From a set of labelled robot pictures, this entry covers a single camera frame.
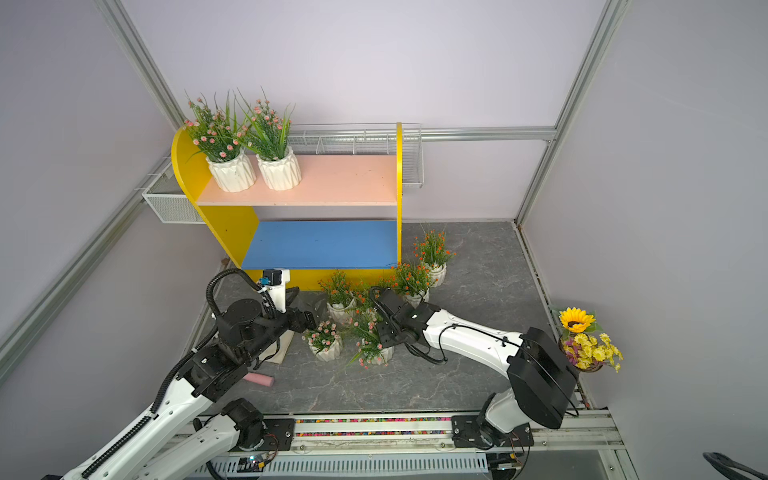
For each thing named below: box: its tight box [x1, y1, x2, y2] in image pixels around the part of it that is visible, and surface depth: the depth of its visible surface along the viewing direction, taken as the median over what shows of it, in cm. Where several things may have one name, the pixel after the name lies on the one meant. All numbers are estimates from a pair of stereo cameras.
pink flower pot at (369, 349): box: [342, 308, 395, 369], surface depth 79 cm
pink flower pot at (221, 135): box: [183, 90, 257, 193], surface depth 67 cm
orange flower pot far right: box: [412, 229, 457, 288], surface depth 95 cm
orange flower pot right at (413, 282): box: [390, 262, 437, 309], surface depth 88 cm
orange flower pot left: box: [318, 269, 356, 324], surface depth 89 cm
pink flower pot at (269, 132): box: [237, 86, 303, 191], surface depth 69 cm
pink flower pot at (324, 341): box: [301, 320, 343, 362], surface depth 78 cm
